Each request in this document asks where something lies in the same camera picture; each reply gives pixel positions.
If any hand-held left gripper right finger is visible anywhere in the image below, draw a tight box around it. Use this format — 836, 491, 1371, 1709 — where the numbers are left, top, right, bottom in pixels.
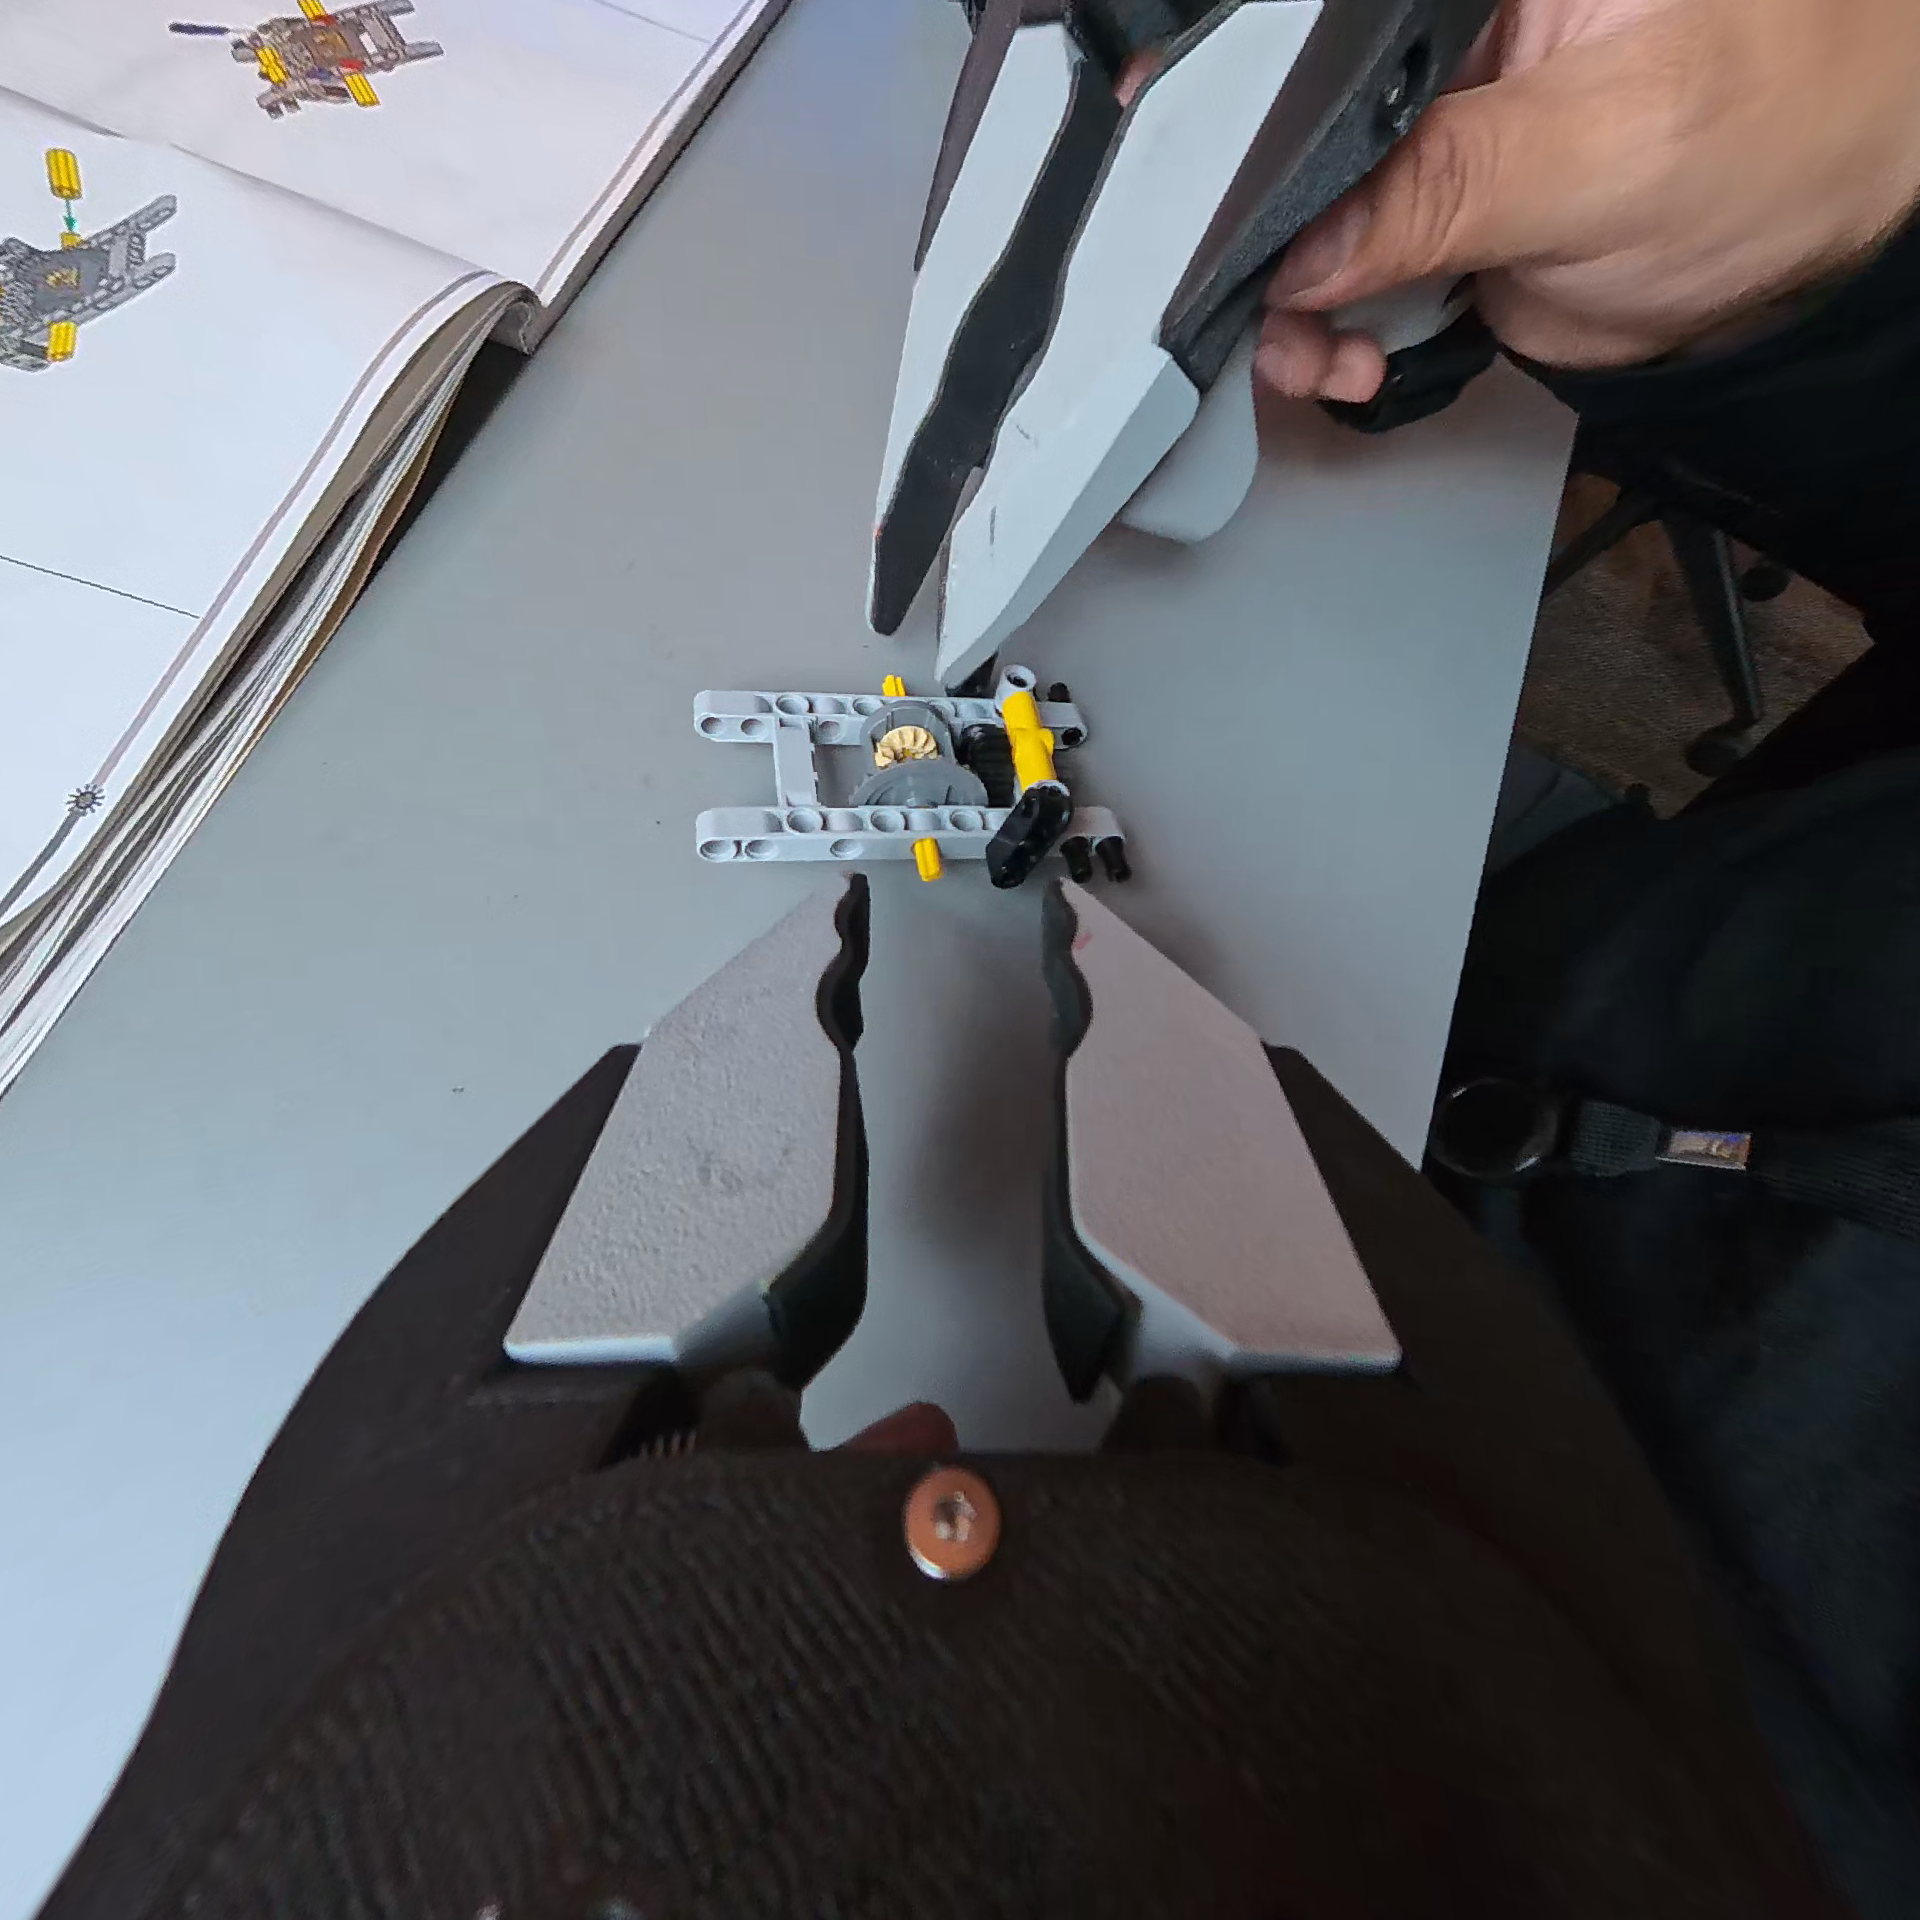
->
1043, 880, 1406, 1404

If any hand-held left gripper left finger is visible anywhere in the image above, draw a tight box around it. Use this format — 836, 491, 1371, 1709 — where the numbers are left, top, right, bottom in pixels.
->
503, 873, 873, 1391

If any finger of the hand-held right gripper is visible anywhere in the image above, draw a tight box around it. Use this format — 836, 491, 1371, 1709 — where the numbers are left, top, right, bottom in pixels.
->
934, 0, 1326, 683
865, 17, 1121, 635

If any grey lego frame assembly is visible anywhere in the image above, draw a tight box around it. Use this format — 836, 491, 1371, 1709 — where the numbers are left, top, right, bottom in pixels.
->
691, 663, 1131, 892

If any grey lego differential housing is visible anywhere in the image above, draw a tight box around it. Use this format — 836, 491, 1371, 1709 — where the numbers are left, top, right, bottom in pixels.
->
843, 708, 991, 815

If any person's right forearm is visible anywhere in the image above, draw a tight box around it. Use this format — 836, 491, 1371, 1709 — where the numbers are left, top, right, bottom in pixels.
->
1529, 209, 1920, 600

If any lego instruction booklet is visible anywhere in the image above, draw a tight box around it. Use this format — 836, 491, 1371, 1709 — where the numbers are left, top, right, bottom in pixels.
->
0, 0, 793, 1096

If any person's right hand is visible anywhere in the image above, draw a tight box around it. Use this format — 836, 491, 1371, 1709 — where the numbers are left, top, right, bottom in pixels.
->
1254, 0, 1920, 405

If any black badge reel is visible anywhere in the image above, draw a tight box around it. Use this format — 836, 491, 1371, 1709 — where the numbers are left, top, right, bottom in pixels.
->
1431, 1073, 1568, 1185

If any black office chair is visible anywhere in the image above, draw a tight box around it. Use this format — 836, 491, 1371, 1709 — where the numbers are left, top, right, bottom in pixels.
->
1543, 451, 1801, 817

